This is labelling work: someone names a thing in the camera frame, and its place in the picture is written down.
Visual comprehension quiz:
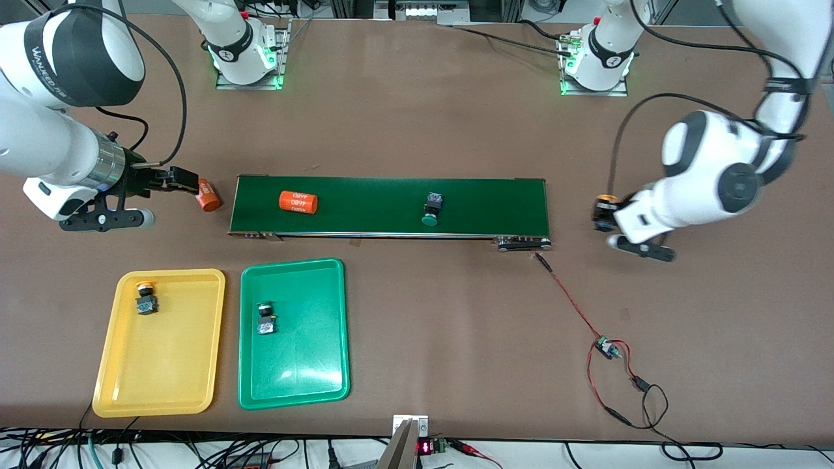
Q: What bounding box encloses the yellow plastic tray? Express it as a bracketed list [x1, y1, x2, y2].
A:
[92, 269, 227, 418]

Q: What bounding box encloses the orange cylinder with white print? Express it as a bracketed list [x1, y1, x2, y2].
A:
[197, 178, 223, 213]
[279, 190, 319, 215]

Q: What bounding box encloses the green conveyor belt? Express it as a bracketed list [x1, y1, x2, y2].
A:
[227, 175, 553, 252]

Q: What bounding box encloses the red black power lead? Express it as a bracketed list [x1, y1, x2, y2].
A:
[586, 340, 724, 462]

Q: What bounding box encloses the green plastic tray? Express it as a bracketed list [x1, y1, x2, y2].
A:
[237, 258, 351, 411]

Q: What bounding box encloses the red clip lead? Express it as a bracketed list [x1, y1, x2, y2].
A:
[450, 440, 504, 469]

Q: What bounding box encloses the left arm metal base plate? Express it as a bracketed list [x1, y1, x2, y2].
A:
[559, 33, 629, 97]

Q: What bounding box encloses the black cable on table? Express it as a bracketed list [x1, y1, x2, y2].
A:
[453, 18, 577, 59]

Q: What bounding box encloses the aluminium frame with light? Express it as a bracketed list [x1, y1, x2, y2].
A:
[329, 0, 522, 27]

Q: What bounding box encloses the tangled black cable bundle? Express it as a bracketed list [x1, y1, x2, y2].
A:
[0, 381, 392, 469]

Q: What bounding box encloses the red black conveyor wire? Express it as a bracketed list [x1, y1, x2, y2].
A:
[534, 251, 605, 343]

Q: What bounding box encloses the yellow push button switch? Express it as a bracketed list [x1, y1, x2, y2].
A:
[591, 193, 620, 233]
[135, 280, 161, 317]

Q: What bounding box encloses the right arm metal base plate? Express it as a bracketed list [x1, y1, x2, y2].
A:
[215, 20, 291, 91]

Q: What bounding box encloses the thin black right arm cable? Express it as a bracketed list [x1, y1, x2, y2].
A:
[96, 107, 150, 152]

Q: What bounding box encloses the grey metal camera bracket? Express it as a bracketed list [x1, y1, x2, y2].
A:
[377, 414, 429, 469]

